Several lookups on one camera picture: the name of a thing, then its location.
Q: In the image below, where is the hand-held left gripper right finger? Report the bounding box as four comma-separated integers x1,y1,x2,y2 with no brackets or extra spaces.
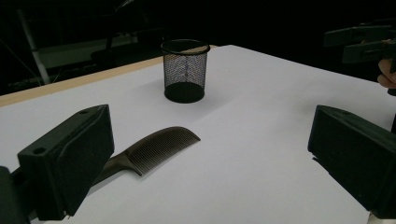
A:
307,105,396,219

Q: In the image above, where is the black mesh pen holder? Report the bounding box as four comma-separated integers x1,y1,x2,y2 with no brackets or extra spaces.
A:
160,38,211,105

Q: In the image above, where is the dark brown comb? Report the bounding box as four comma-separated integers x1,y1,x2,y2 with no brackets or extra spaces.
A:
92,125,202,188

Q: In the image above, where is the grey metal stand pole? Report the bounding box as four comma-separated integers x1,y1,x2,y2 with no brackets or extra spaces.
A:
16,8,51,86

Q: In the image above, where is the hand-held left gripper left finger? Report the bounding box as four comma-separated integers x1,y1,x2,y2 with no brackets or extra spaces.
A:
17,104,115,221

